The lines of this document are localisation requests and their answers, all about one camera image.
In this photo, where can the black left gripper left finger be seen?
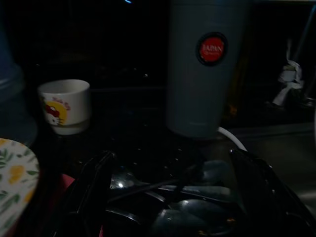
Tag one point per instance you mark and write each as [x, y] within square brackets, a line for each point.
[84, 192]

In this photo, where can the pale stacked plastic container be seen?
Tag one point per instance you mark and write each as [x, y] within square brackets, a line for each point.
[10, 81]

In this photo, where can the grey tumbler with red sticker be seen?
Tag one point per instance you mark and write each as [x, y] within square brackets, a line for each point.
[192, 98]

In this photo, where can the stainless steel sink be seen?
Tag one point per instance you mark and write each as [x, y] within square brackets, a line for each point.
[284, 160]

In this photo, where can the red bowl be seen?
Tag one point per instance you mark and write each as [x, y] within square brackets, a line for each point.
[65, 180]

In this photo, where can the white cartoon print cup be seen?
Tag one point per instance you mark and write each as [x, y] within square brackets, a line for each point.
[74, 103]

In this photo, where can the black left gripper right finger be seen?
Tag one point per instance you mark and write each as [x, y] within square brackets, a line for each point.
[266, 197]

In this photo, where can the floral lemon print plate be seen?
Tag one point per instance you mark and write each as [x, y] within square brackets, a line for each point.
[14, 172]

